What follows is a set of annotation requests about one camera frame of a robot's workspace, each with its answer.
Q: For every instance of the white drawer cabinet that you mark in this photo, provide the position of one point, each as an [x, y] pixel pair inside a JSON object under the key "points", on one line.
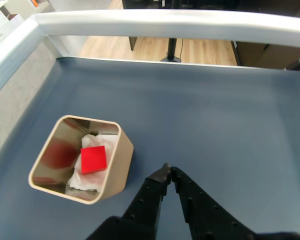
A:
{"points": [[0, 25]]}

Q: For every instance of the aluminium rail frame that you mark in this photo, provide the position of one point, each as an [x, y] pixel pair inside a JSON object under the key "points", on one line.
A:
{"points": [[165, 25]]}

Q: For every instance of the black tripod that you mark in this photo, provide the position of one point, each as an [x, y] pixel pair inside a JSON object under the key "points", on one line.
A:
{"points": [[173, 48]]}

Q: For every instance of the beige square metal box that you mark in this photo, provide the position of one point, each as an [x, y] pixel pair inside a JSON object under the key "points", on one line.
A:
{"points": [[120, 170]]}

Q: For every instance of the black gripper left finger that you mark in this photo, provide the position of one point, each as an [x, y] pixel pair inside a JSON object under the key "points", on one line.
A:
{"points": [[145, 200]]}

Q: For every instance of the white crumpled tissue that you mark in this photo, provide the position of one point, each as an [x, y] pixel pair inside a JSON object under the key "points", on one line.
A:
{"points": [[95, 182]]}

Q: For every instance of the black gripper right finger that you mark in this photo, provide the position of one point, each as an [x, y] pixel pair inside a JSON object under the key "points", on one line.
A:
{"points": [[205, 215]]}

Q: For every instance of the red cube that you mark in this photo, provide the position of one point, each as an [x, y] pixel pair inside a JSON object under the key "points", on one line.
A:
{"points": [[93, 160]]}

